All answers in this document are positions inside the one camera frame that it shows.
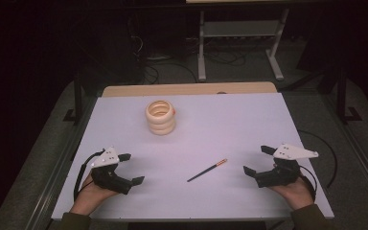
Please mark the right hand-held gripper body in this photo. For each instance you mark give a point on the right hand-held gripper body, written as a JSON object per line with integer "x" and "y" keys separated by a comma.
{"x": 281, "y": 174}

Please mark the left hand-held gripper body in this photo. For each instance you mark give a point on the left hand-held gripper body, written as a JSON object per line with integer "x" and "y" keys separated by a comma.
{"x": 108, "y": 179}

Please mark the dark chopstick with orange end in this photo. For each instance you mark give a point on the dark chopstick with orange end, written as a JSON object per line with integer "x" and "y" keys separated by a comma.
{"x": 206, "y": 171}

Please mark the cream ringed chopstick holder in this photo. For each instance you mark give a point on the cream ringed chopstick holder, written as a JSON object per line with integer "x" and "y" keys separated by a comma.
{"x": 160, "y": 123}

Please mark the person's right hand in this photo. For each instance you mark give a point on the person's right hand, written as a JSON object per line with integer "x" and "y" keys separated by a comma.
{"x": 295, "y": 193}

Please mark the person's left hand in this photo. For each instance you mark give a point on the person's left hand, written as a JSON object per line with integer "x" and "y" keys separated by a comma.
{"x": 91, "y": 196}

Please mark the black metal stand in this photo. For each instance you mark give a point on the black metal stand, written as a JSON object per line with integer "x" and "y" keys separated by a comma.
{"x": 77, "y": 96}
{"x": 342, "y": 96}

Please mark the wooden table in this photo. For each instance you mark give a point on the wooden table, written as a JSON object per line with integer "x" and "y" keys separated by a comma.
{"x": 188, "y": 89}

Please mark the aluminium frame rail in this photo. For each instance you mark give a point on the aluminium frame rail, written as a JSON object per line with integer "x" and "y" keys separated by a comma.
{"x": 54, "y": 179}
{"x": 361, "y": 153}

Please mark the white metal desk frame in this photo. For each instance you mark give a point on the white metal desk frame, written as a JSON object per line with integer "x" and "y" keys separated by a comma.
{"x": 239, "y": 28}

